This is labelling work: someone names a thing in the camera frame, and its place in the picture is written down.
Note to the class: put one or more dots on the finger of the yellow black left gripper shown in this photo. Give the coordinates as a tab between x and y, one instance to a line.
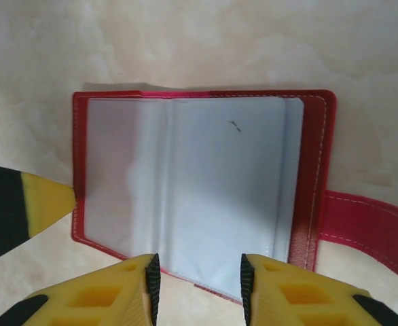
15	210

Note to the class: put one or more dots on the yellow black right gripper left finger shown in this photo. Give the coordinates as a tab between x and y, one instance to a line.
117	292

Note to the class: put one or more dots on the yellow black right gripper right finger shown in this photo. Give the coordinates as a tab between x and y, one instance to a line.
304	299

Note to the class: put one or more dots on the red leather card holder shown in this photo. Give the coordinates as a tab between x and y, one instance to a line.
219	169

